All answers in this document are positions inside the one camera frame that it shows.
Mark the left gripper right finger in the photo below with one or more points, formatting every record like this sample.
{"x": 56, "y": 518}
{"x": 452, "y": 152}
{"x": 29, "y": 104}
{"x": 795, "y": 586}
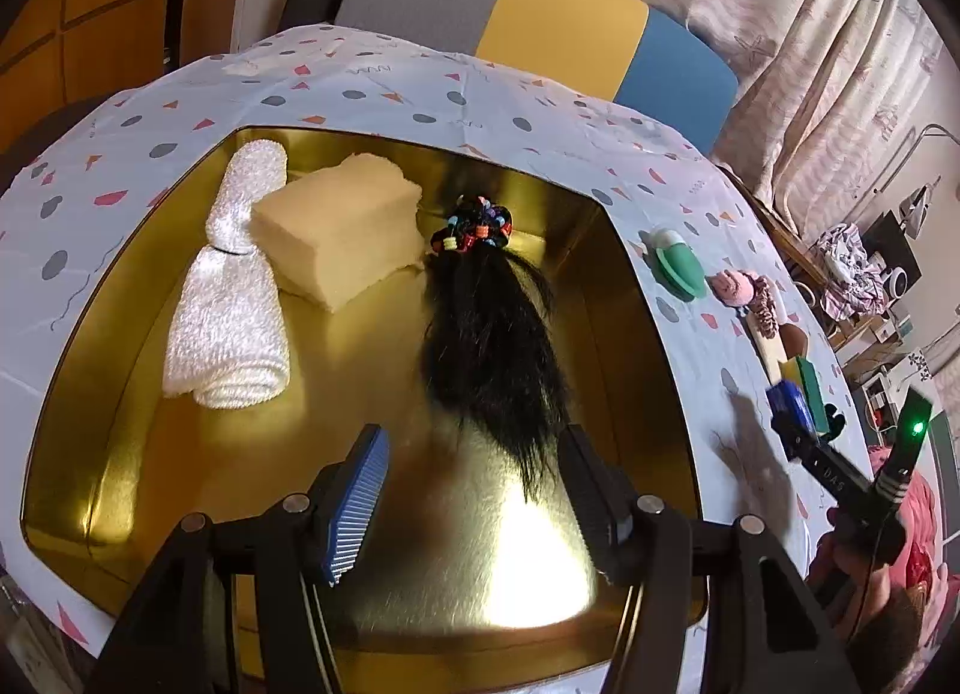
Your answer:
{"x": 603, "y": 506}

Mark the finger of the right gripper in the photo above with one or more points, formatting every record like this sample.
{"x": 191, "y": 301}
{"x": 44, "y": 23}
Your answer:
{"x": 836, "y": 422}
{"x": 793, "y": 422}

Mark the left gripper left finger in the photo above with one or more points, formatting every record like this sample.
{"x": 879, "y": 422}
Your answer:
{"x": 348, "y": 505}

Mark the pink towel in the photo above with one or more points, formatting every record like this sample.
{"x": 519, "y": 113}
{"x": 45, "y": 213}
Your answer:
{"x": 733, "y": 288}

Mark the black hair piece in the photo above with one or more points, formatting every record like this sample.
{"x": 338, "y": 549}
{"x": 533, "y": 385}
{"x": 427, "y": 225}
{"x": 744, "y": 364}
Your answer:
{"x": 488, "y": 357}

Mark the white towel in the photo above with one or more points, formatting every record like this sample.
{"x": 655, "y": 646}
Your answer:
{"x": 227, "y": 345}

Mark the yellow sponge block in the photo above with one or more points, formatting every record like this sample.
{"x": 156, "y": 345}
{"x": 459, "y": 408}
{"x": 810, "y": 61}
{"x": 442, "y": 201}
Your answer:
{"x": 335, "y": 232}

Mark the green yellow scouring sponge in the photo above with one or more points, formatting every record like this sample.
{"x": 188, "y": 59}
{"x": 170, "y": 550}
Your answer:
{"x": 801, "y": 372}

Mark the brown makeup sponge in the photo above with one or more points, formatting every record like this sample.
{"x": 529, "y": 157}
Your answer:
{"x": 795, "y": 340}

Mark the cream mesh cloth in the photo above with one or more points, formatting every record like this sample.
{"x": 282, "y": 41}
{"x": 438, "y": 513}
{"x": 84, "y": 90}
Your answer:
{"x": 770, "y": 349}

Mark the pink striped scrunchie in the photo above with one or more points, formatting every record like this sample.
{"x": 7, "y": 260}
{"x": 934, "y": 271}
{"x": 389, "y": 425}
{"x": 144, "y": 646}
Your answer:
{"x": 762, "y": 309}

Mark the person right hand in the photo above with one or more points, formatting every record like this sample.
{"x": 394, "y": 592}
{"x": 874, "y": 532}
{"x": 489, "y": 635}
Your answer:
{"x": 855, "y": 588}

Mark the pink blanket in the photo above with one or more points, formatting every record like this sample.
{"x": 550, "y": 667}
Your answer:
{"x": 922, "y": 566}

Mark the patterned white tablecloth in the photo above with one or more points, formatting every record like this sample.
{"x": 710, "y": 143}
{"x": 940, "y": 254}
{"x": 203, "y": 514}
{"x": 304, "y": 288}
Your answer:
{"x": 343, "y": 81}

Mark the gold metal tin box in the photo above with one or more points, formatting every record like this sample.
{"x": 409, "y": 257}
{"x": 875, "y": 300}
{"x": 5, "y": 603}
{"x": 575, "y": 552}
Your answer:
{"x": 463, "y": 583}

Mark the floral clothes pile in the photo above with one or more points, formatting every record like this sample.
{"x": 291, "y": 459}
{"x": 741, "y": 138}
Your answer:
{"x": 854, "y": 285}

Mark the wooden side table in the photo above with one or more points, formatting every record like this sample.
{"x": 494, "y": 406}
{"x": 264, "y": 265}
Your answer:
{"x": 856, "y": 333}

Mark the beige patterned curtain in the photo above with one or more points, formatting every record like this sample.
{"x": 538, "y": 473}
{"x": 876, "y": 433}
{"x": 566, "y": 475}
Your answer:
{"x": 824, "y": 85}

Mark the grey yellow blue chair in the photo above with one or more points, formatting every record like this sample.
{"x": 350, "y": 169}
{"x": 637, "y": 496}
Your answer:
{"x": 624, "y": 51}

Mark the wooden panel wardrobe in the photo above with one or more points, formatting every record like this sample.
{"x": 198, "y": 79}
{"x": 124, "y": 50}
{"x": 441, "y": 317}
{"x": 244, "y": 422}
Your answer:
{"x": 57, "y": 53}

